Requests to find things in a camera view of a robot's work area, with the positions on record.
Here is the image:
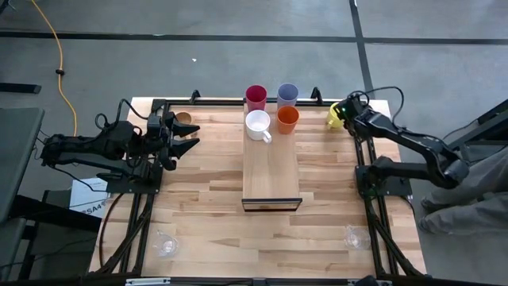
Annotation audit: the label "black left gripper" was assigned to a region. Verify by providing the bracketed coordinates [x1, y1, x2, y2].
[147, 113, 201, 172]

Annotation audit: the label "yellow mug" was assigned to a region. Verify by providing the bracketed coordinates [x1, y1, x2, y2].
[325, 102, 347, 130]

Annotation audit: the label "orange plastic cup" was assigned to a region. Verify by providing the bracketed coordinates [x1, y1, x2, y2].
[276, 105, 301, 136]

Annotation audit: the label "purple plastic cup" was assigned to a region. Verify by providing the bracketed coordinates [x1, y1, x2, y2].
[276, 82, 299, 109]

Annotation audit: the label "white mug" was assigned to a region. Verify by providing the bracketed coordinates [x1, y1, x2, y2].
[244, 110, 274, 145]

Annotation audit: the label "red plastic cup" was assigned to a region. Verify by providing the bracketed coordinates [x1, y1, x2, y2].
[244, 84, 267, 113]

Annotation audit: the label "clear glass cup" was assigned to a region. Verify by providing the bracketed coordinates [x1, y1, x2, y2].
[152, 229, 179, 258]
[343, 224, 372, 251]

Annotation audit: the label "white printed box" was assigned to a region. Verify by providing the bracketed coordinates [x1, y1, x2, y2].
[69, 177, 111, 219]

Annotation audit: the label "person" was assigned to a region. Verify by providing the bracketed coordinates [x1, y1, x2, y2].
[416, 145, 508, 236]

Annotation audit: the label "grey desk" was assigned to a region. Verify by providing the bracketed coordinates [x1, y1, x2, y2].
[0, 106, 45, 224]

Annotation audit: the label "black floor bar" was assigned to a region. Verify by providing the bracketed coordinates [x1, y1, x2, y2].
[0, 81, 43, 95]

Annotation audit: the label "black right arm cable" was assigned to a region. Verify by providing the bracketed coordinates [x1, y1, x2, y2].
[347, 86, 406, 128]

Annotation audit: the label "wooden shelf with black frame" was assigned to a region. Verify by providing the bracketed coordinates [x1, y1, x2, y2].
[241, 101, 303, 213]

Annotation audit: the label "black table frame rails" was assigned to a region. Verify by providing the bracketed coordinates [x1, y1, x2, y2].
[89, 87, 428, 280]

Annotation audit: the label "black furniture frame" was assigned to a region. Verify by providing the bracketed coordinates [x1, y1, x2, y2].
[441, 98, 508, 160]

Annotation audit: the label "yellow cable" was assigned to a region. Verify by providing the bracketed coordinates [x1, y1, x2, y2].
[30, 0, 79, 137]

